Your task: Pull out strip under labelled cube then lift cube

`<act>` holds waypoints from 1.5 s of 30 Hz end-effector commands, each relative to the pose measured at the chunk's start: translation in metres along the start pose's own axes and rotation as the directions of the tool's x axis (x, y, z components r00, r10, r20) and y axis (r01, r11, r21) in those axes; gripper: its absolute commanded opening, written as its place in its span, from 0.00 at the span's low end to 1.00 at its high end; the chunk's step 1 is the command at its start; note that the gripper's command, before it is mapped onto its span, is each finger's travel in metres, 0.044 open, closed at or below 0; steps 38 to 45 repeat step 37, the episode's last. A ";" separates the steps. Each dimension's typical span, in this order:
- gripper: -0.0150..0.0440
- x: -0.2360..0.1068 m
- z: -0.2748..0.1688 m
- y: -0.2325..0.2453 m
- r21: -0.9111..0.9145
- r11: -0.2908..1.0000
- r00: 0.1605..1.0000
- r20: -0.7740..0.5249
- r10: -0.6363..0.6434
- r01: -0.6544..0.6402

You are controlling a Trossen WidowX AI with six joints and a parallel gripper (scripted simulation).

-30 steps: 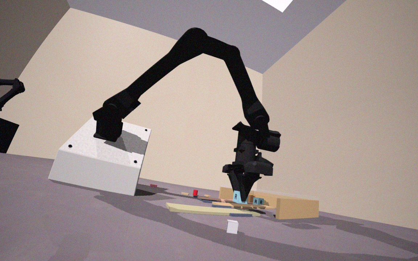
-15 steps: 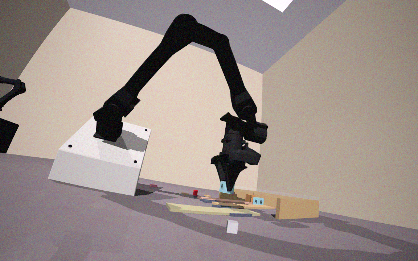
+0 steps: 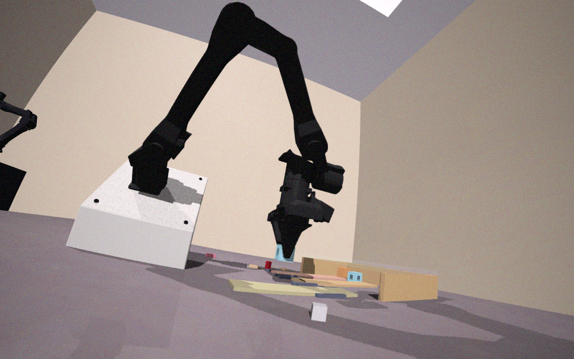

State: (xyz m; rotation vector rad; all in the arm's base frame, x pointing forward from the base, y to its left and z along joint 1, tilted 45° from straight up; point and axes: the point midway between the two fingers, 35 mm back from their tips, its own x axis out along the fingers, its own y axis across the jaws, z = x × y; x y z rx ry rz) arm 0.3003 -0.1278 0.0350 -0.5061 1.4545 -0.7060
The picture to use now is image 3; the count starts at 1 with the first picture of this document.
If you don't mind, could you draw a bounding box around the orange cube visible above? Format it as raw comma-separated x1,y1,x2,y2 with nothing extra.
337,267,351,278

